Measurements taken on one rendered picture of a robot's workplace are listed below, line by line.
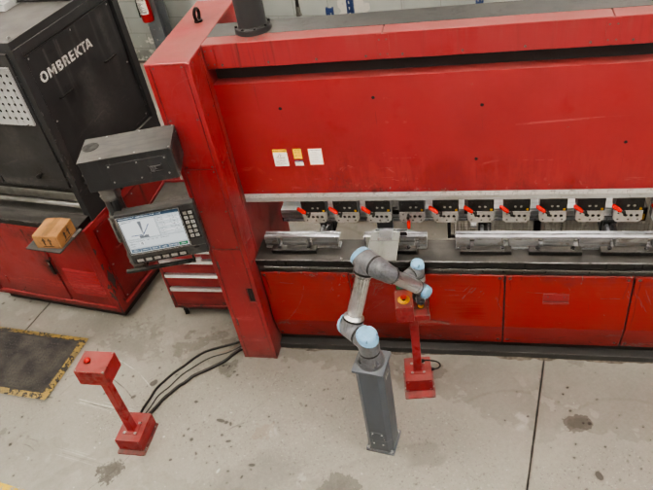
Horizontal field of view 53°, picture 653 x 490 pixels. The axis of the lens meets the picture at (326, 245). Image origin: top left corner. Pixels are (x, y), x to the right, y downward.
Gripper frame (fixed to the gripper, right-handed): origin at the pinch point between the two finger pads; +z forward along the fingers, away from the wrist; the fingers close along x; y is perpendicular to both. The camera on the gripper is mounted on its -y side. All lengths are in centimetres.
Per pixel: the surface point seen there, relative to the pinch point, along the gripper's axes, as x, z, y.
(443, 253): -17.0, -11.8, 29.3
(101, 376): 188, -7, -40
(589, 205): -98, -46, 23
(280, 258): 86, -11, 39
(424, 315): -1.3, 2.4, -6.6
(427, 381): 0, 62, -14
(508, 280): -54, 2, 15
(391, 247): 14.4, -24.8, 25.9
